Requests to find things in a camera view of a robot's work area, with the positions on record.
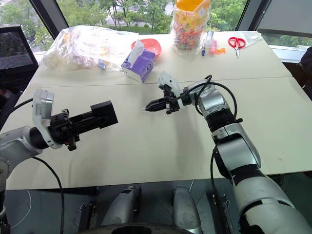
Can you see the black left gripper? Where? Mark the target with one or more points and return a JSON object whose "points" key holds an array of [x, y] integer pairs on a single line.
{"points": [[59, 129]]}

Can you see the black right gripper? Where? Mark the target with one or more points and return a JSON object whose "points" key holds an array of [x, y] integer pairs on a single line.
{"points": [[171, 103]]}

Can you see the small black box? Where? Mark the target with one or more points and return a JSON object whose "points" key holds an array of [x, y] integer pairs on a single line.
{"points": [[104, 114]]}

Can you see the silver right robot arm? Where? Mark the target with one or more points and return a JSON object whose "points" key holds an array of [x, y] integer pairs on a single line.
{"points": [[243, 156]]}

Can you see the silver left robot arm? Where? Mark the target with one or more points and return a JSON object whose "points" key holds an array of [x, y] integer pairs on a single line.
{"points": [[17, 143]]}

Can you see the dark round robot base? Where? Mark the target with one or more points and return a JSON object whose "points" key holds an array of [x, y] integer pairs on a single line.
{"points": [[136, 229]]}

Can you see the purple tissue box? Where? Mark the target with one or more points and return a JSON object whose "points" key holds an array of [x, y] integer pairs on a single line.
{"points": [[142, 67]]}

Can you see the white tissue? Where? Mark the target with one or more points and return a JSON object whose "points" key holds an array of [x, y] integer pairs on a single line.
{"points": [[136, 51]]}

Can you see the pink plastic bowl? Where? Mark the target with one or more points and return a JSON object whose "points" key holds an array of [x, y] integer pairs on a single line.
{"points": [[152, 46]]}

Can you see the blue pen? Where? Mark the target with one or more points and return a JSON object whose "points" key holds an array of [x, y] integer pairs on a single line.
{"points": [[203, 50]]}

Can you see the clear plastic bag with items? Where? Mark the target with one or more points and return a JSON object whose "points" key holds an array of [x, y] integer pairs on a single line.
{"points": [[83, 47]]}

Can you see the colourful printed plastic bag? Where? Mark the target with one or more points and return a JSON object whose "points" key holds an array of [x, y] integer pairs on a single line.
{"points": [[189, 31]]}

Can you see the pink eraser block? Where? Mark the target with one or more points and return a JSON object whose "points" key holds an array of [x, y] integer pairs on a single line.
{"points": [[214, 46]]}

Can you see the small orange plastic piece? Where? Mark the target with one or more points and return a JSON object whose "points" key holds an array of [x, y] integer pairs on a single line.
{"points": [[220, 51]]}

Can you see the small clear plastic bottle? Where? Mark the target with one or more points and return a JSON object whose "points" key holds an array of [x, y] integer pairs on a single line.
{"points": [[209, 39]]}

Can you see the silver rounded robot leg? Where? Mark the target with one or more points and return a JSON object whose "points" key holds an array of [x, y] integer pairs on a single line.
{"points": [[185, 209], [122, 207]]}

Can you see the black office chair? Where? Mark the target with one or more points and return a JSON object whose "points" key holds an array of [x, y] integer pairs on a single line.
{"points": [[14, 53]]}

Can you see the orange plastic cup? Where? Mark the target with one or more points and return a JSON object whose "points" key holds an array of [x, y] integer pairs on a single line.
{"points": [[190, 5]]}

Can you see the clear plastic sheet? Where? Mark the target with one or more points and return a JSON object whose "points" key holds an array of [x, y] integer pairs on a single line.
{"points": [[253, 37]]}

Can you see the person in dark clothes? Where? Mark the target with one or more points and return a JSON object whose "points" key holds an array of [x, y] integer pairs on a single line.
{"points": [[306, 70]]}

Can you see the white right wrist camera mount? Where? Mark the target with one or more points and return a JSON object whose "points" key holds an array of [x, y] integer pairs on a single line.
{"points": [[168, 81]]}

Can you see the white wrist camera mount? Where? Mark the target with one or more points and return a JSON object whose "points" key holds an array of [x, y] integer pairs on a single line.
{"points": [[42, 109], [168, 81]]}

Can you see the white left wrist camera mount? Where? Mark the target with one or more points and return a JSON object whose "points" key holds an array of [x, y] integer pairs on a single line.
{"points": [[42, 109]]}

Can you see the dark window frame post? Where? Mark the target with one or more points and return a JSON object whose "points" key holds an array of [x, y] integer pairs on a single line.
{"points": [[48, 14], [253, 14]]}

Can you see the black slotted rail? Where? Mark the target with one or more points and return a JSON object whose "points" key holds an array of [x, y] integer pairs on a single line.
{"points": [[220, 209]]}

